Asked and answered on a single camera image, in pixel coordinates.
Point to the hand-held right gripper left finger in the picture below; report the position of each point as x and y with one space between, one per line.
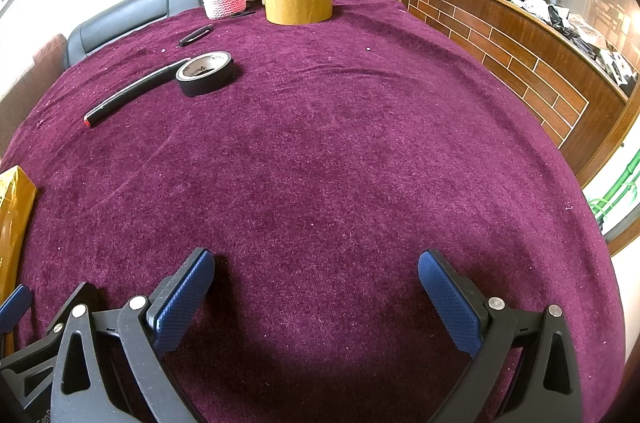
185 298

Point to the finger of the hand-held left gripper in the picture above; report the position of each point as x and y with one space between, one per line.
14 308

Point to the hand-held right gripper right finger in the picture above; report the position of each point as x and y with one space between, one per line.
450 303

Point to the green metal railing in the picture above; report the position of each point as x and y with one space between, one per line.
617 190

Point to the black marker with red end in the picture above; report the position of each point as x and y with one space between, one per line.
125 95

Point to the black tape roll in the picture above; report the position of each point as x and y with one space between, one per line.
205 85

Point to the brown armchair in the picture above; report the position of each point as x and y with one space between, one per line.
30 88

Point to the wooden brick-pattern counter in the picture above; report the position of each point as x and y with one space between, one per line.
500 53

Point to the small black clip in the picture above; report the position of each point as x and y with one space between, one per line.
196 35

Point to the thin black pen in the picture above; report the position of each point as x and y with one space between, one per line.
242 14

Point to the black leather sofa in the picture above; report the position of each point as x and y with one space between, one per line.
125 13

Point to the tan tape roll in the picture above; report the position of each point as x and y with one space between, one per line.
300 10

